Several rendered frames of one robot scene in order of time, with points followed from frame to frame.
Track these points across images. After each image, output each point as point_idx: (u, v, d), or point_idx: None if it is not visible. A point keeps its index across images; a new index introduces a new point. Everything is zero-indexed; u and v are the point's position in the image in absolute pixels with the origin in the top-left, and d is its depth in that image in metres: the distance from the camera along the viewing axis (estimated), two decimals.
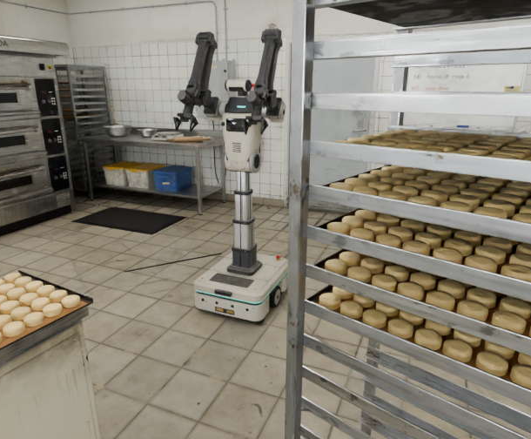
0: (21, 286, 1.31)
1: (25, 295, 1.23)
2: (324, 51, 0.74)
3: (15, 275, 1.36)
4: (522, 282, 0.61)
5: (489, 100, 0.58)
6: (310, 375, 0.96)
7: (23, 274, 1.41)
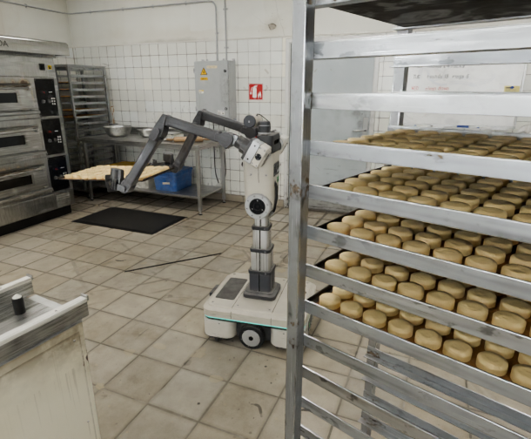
0: (157, 170, 2.65)
1: (143, 172, 2.56)
2: (324, 51, 0.74)
3: (164, 166, 2.70)
4: (522, 282, 0.61)
5: (489, 100, 0.58)
6: (310, 375, 0.96)
7: (172, 169, 2.72)
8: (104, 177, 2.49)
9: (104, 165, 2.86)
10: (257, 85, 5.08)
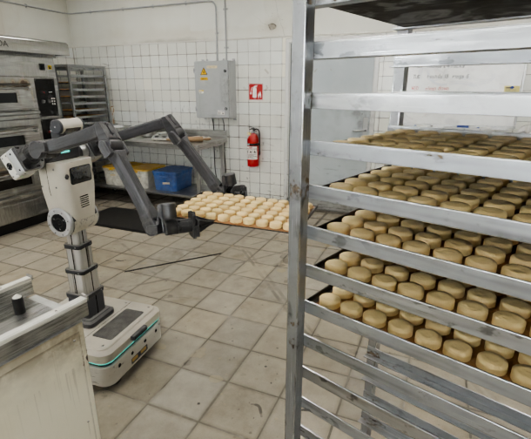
0: (188, 207, 1.82)
1: (206, 200, 1.89)
2: (324, 51, 0.74)
3: (176, 208, 1.76)
4: (522, 282, 0.61)
5: (489, 100, 0.58)
6: (310, 375, 0.96)
7: None
8: (255, 199, 1.96)
9: (284, 226, 1.58)
10: (257, 85, 5.08)
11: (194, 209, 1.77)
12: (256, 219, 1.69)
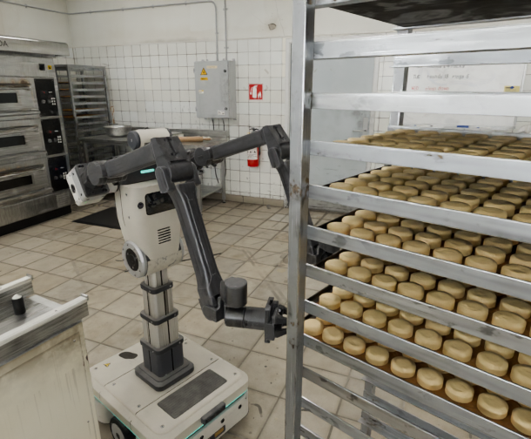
0: None
1: None
2: (324, 51, 0.74)
3: (313, 321, 1.00)
4: (522, 282, 0.61)
5: (489, 100, 0.58)
6: (310, 375, 0.96)
7: None
8: None
9: None
10: (257, 85, 5.08)
11: None
12: (473, 383, 0.81)
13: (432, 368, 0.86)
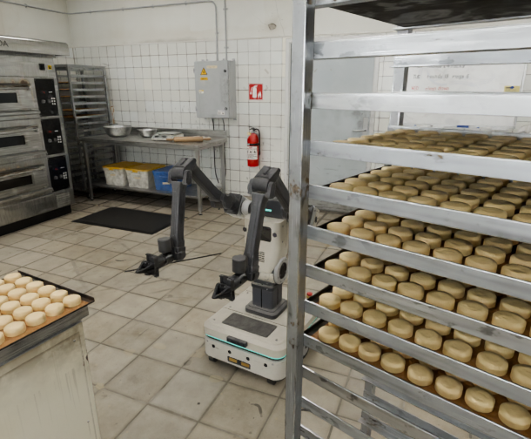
0: None
1: None
2: (324, 51, 0.74)
3: (329, 328, 0.97)
4: (522, 282, 0.61)
5: (489, 100, 0.58)
6: (310, 375, 0.96)
7: (307, 333, 0.99)
8: None
9: None
10: (257, 85, 5.08)
11: (359, 334, 0.96)
12: (494, 392, 0.79)
13: (450, 375, 0.83)
